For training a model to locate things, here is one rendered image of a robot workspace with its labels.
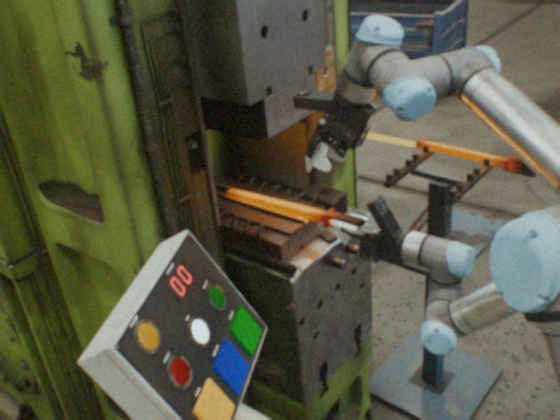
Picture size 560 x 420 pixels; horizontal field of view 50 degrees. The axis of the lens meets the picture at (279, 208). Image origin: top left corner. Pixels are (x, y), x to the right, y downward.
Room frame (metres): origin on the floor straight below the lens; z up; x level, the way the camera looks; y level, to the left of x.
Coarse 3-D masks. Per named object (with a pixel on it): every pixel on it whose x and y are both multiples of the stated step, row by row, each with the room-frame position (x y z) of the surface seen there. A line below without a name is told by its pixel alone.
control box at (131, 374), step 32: (160, 256) 0.96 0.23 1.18; (192, 256) 0.98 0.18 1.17; (160, 288) 0.86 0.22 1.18; (192, 288) 0.91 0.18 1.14; (224, 288) 0.98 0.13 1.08; (128, 320) 0.76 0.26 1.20; (160, 320) 0.80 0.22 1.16; (192, 320) 0.85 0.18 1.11; (224, 320) 0.91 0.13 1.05; (256, 320) 0.98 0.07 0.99; (96, 352) 0.71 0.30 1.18; (128, 352) 0.71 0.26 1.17; (160, 352) 0.75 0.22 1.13; (192, 352) 0.80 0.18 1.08; (256, 352) 0.91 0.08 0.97; (128, 384) 0.70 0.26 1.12; (160, 384) 0.71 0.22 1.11; (192, 384) 0.75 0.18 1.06; (224, 384) 0.79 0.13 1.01; (160, 416) 0.68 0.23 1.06; (192, 416) 0.70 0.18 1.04
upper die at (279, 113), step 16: (304, 80) 1.38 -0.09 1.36; (272, 96) 1.29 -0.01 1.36; (288, 96) 1.34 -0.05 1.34; (208, 112) 1.39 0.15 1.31; (224, 112) 1.35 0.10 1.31; (240, 112) 1.32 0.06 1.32; (256, 112) 1.29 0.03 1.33; (272, 112) 1.29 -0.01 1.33; (288, 112) 1.33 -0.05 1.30; (304, 112) 1.38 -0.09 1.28; (224, 128) 1.36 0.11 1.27; (240, 128) 1.32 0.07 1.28; (256, 128) 1.29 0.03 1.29; (272, 128) 1.28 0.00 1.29
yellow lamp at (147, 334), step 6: (144, 324) 0.77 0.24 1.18; (150, 324) 0.78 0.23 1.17; (138, 330) 0.75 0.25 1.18; (144, 330) 0.76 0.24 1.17; (150, 330) 0.77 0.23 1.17; (138, 336) 0.75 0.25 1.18; (144, 336) 0.75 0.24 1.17; (150, 336) 0.76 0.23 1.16; (156, 336) 0.77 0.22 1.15; (144, 342) 0.74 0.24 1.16; (150, 342) 0.75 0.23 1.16; (156, 342) 0.76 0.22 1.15; (150, 348) 0.74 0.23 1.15
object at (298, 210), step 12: (228, 192) 1.53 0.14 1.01; (240, 192) 1.52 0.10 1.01; (264, 204) 1.44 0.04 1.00; (276, 204) 1.42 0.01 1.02; (288, 204) 1.40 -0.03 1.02; (300, 204) 1.39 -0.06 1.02; (300, 216) 1.36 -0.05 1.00; (312, 216) 1.34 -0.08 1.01; (324, 216) 1.30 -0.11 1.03; (336, 216) 1.30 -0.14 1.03; (348, 216) 1.29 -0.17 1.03
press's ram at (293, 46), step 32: (192, 0) 1.31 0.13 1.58; (224, 0) 1.25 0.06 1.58; (256, 0) 1.28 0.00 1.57; (288, 0) 1.36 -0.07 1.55; (320, 0) 1.45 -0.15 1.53; (192, 32) 1.32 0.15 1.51; (224, 32) 1.26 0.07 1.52; (256, 32) 1.27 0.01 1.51; (288, 32) 1.35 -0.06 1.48; (320, 32) 1.44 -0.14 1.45; (224, 64) 1.27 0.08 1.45; (256, 64) 1.26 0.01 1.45; (288, 64) 1.34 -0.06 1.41; (320, 64) 1.44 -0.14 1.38; (224, 96) 1.28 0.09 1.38; (256, 96) 1.25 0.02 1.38
